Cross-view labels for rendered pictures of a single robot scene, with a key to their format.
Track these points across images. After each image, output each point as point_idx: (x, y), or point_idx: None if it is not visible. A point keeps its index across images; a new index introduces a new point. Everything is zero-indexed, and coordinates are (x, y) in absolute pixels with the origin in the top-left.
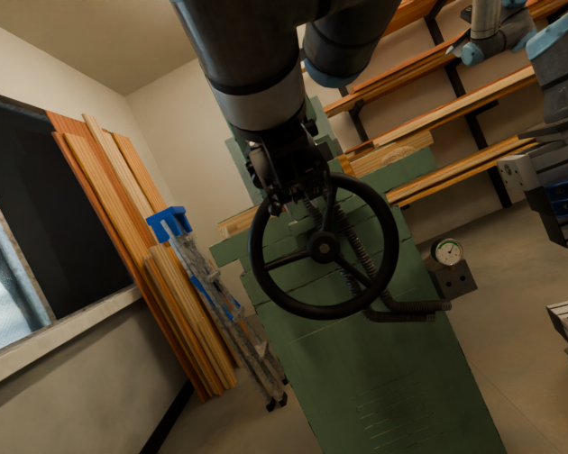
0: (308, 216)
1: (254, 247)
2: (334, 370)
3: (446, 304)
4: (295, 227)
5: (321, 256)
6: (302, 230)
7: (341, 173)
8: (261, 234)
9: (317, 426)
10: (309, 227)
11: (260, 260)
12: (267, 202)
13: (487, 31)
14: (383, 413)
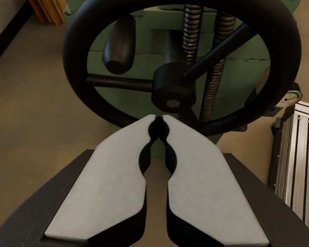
0: (181, 11)
1: (72, 61)
2: (138, 111)
3: (243, 129)
4: (153, 17)
5: (164, 107)
6: (162, 25)
7: (287, 16)
8: (86, 47)
9: (114, 125)
10: (173, 27)
11: (79, 76)
12: (111, 2)
13: None
14: None
